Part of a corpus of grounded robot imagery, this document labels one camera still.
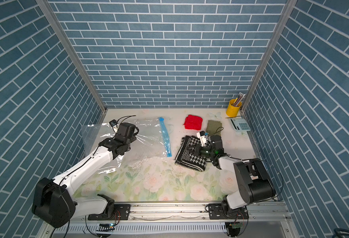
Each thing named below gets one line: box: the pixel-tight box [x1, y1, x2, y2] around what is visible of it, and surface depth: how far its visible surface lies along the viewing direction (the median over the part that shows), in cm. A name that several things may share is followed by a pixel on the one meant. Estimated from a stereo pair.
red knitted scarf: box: [183, 114, 203, 131], surface depth 110 cm
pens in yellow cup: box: [232, 92, 246, 108], surface depth 111 cm
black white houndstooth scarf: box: [174, 135, 213, 172], surface depth 91 cm
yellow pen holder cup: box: [226, 98, 243, 118], surface depth 114 cm
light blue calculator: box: [229, 117, 251, 132], surface depth 110 cm
